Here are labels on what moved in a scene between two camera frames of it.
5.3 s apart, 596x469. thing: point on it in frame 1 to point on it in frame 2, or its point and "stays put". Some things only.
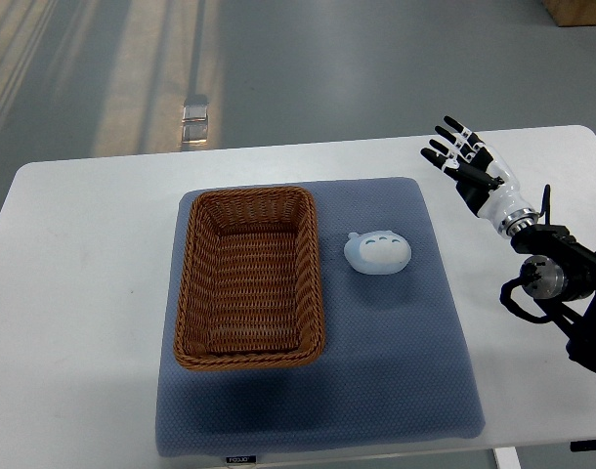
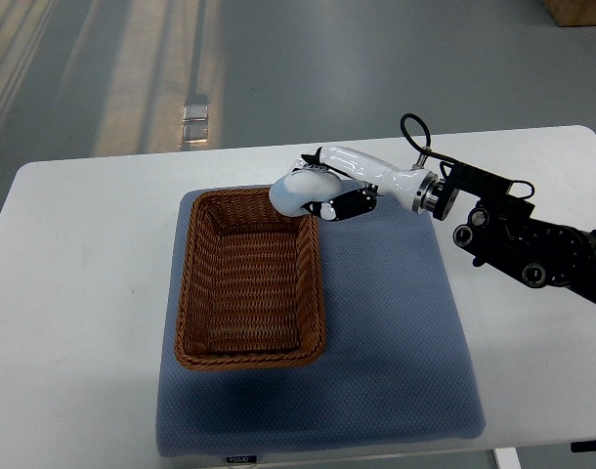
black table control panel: x=590 y=445 stays put
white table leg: x=506 y=457 stays put
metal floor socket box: x=194 y=121 stays put
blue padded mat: x=395 y=366 stays put
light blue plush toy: x=378 y=252 to x=301 y=188
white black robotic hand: x=483 y=177 to x=363 y=179
